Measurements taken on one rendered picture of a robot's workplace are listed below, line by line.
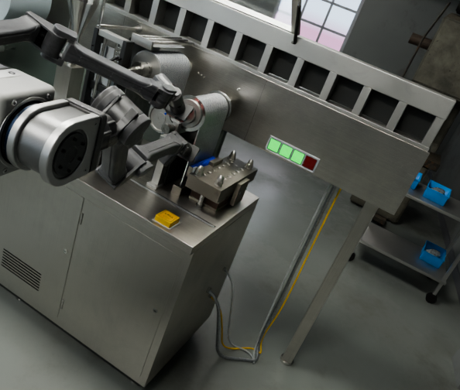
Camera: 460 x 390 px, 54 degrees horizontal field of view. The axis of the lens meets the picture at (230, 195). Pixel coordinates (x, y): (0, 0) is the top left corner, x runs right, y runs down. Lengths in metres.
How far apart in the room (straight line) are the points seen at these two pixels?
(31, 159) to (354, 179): 1.49
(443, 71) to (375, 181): 3.08
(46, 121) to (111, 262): 1.23
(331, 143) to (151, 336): 1.12
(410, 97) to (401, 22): 5.77
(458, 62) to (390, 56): 2.82
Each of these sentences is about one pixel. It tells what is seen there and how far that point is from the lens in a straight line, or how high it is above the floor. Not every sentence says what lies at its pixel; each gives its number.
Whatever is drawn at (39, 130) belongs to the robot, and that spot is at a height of 1.49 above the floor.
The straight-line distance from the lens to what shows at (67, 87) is 2.34.
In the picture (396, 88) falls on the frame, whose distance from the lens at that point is 1.95.
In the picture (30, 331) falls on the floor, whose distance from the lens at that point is 2.49.
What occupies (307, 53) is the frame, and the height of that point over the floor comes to 1.61.
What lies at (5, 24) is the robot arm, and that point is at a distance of 1.44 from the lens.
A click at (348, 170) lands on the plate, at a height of 1.23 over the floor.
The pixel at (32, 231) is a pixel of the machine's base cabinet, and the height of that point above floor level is 0.51.
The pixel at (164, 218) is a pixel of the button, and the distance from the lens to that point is 1.73.
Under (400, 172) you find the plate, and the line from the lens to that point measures 1.99.
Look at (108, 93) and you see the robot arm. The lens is 0.96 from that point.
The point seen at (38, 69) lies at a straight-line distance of 2.61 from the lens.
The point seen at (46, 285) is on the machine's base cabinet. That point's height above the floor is 0.28.
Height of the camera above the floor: 1.81
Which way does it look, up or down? 25 degrees down
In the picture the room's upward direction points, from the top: 21 degrees clockwise
